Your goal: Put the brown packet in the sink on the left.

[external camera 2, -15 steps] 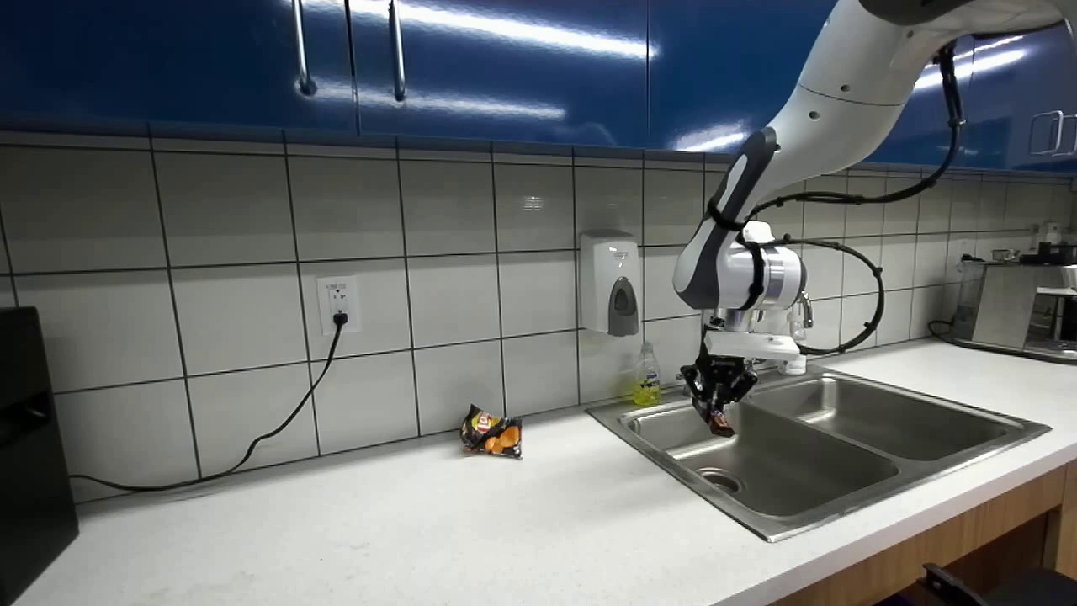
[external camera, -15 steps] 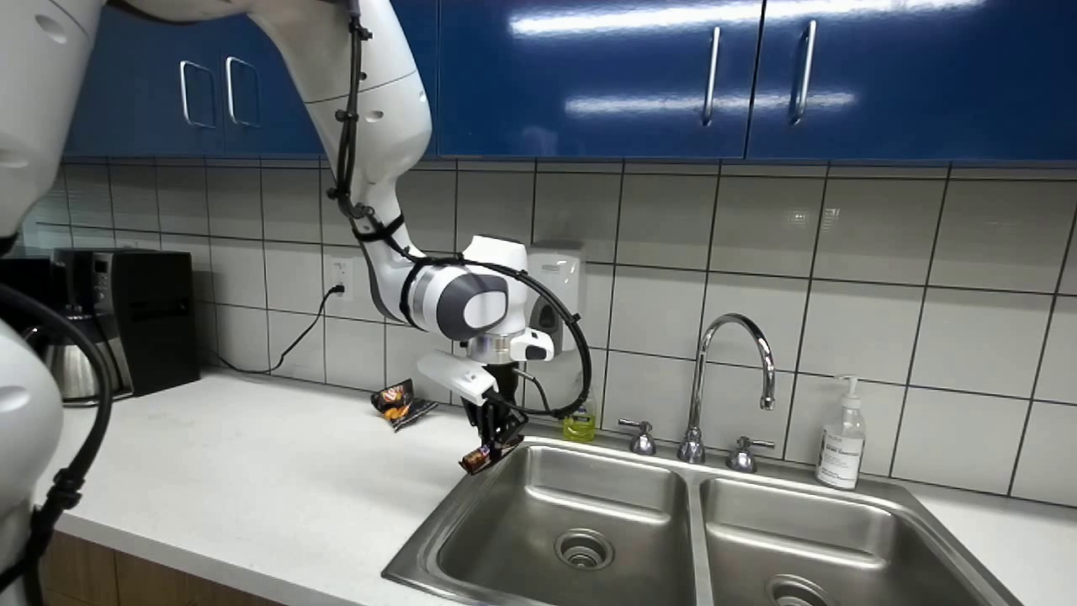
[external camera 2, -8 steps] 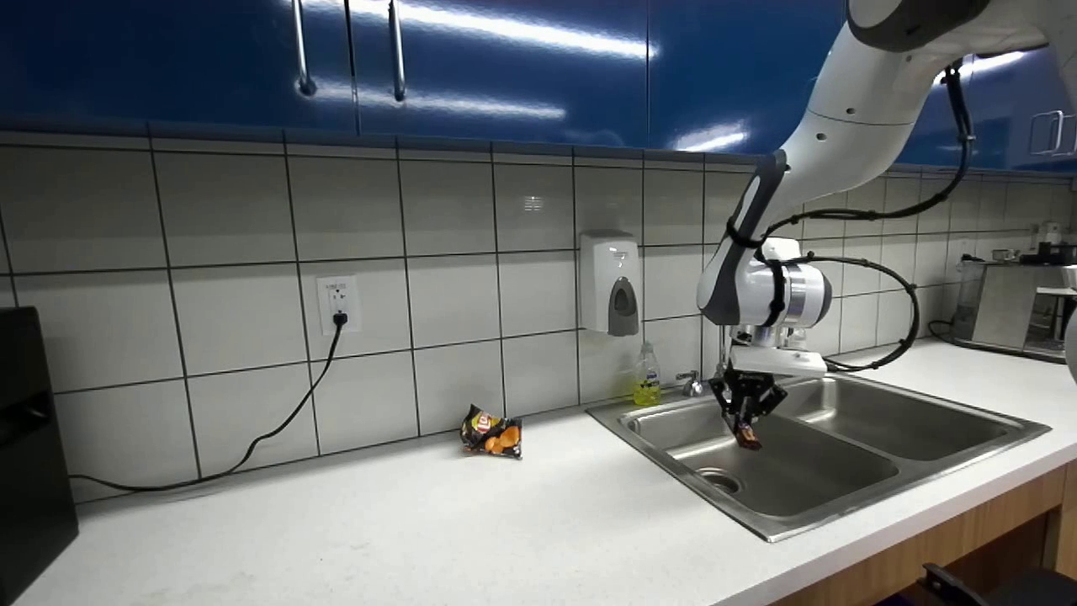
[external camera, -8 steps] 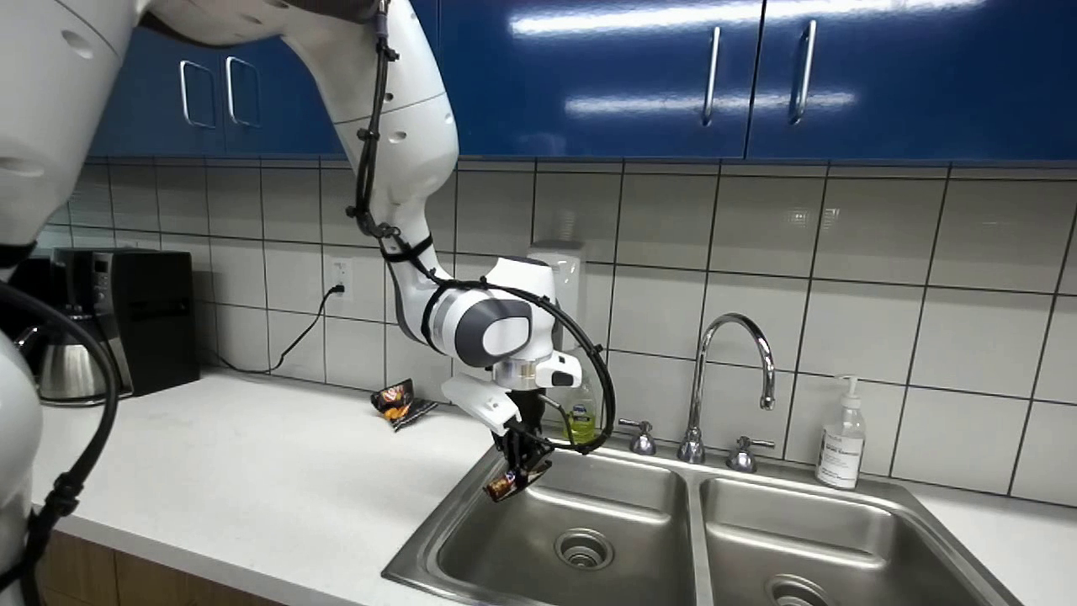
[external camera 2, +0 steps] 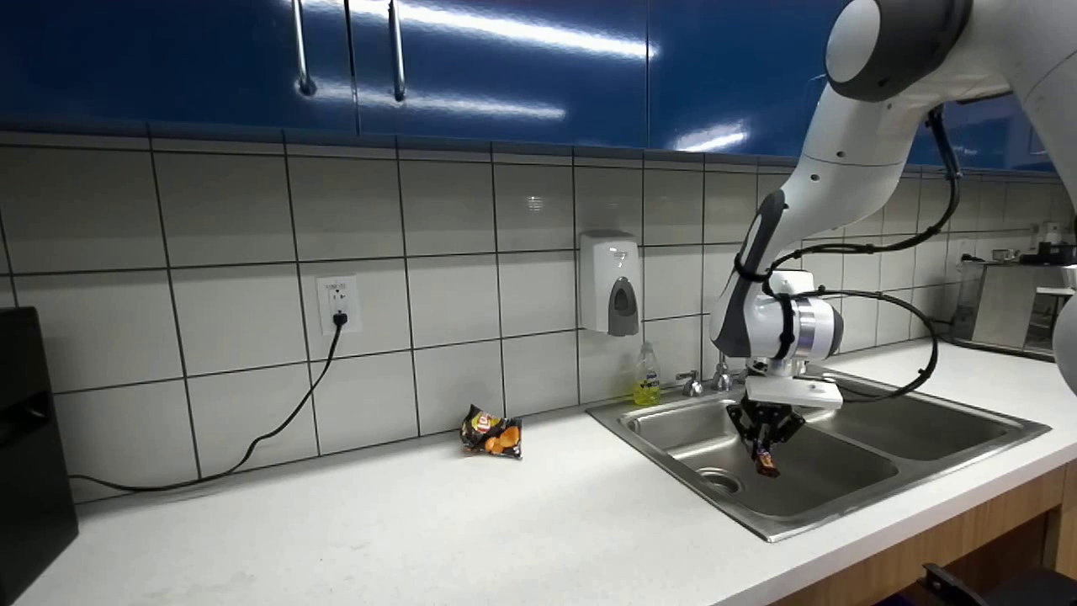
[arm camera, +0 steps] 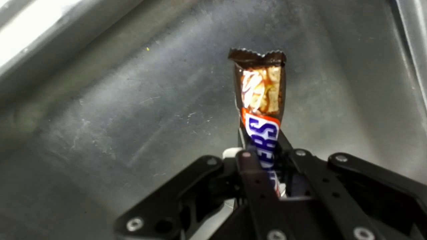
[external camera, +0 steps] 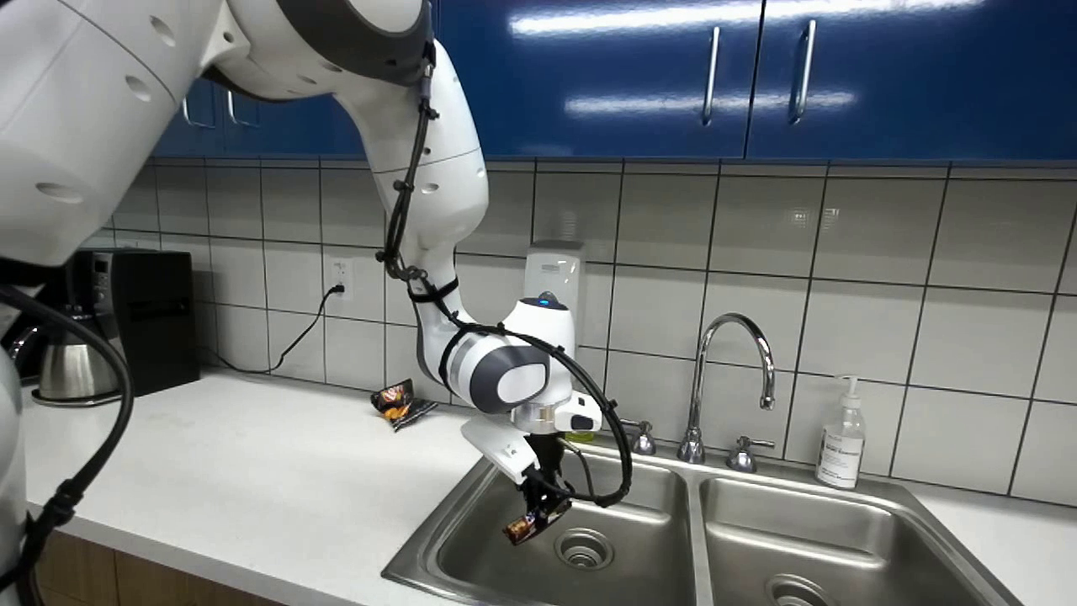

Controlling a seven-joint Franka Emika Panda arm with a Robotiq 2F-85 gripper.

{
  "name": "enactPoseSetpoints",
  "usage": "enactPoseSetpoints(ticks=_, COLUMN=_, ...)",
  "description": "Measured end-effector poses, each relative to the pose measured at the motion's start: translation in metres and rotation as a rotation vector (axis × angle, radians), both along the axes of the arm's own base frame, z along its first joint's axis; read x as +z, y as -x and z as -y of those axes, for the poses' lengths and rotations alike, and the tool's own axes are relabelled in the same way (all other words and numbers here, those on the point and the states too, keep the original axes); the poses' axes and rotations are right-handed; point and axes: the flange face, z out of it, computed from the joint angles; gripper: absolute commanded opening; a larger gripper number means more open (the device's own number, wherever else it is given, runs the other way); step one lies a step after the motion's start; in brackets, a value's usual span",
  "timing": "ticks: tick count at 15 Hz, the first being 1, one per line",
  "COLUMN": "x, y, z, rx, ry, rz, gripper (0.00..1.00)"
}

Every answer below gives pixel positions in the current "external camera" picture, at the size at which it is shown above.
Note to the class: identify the chrome faucet knob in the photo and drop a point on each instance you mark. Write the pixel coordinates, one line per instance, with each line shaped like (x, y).
(741, 451)
(640, 439)

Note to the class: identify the chrome gooseneck faucet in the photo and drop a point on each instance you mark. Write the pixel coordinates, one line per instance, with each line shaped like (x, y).
(696, 383)

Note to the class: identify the silver coffee pot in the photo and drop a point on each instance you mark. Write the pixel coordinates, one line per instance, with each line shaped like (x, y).
(75, 366)

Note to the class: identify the blue cabinet door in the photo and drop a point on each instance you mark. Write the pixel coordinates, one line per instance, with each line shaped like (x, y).
(608, 70)
(942, 70)
(168, 138)
(289, 134)

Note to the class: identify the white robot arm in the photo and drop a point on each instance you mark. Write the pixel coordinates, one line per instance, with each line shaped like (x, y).
(90, 102)

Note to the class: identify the black box appliance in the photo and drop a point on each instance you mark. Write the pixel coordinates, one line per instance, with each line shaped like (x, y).
(155, 321)

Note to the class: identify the stainless steel double sink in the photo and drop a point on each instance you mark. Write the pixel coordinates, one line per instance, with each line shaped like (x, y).
(694, 528)

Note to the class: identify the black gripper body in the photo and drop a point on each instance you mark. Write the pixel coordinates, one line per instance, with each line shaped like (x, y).
(547, 459)

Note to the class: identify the white wall outlet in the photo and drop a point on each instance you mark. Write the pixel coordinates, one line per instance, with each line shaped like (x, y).
(339, 273)

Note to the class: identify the black orange Lay's chip bag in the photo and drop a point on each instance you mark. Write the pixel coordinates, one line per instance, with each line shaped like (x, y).
(396, 401)

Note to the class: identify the white wall soap dispenser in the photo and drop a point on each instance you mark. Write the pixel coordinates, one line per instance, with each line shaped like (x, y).
(553, 273)

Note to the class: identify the green dish soap bottle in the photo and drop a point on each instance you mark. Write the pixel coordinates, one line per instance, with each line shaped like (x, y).
(581, 435)

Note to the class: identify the clear pump soap bottle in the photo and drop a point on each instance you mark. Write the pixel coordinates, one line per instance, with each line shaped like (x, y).
(843, 444)

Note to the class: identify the wooden base cabinet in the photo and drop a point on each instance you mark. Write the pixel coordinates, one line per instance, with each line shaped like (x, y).
(122, 577)

